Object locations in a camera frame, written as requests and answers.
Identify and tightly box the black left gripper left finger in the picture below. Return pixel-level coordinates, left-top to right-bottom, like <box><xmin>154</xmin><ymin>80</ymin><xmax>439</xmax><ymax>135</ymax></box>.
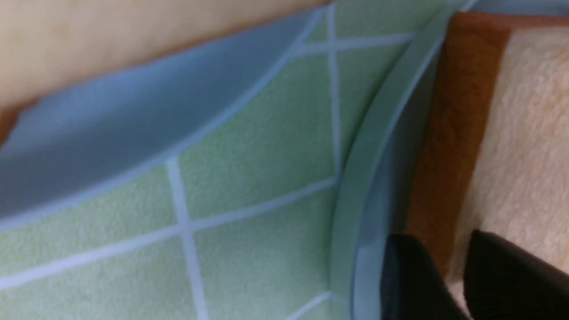
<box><xmin>380</xmin><ymin>234</ymin><xmax>468</xmax><ymax>320</ymax></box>

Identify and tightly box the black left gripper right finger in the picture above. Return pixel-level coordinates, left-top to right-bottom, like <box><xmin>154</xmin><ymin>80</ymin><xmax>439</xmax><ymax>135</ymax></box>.
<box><xmin>463</xmin><ymin>229</ymin><xmax>569</xmax><ymax>320</ymax></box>

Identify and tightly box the toast slice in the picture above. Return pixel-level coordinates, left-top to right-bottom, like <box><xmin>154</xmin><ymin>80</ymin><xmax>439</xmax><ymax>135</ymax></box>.
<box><xmin>405</xmin><ymin>12</ymin><xmax>569</xmax><ymax>308</ymax></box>
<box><xmin>0</xmin><ymin>0</ymin><xmax>329</xmax><ymax>144</ymax></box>

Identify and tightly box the teal empty front plate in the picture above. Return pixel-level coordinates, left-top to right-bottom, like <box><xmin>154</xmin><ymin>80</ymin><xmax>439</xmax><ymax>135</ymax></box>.
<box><xmin>329</xmin><ymin>0</ymin><xmax>568</xmax><ymax>320</ymax></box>

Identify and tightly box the green checkered tablecloth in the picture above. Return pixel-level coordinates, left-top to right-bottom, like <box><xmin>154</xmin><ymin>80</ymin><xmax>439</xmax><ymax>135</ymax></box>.
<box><xmin>1</xmin><ymin>0</ymin><xmax>450</xmax><ymax>320</ymax></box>

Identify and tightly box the blue bread plate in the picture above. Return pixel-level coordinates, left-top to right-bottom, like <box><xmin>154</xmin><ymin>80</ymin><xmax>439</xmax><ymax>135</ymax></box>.
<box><xmin>0</xmin><ymin>8</ymin><xmax>325</xmax><ymax>228</ymax></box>

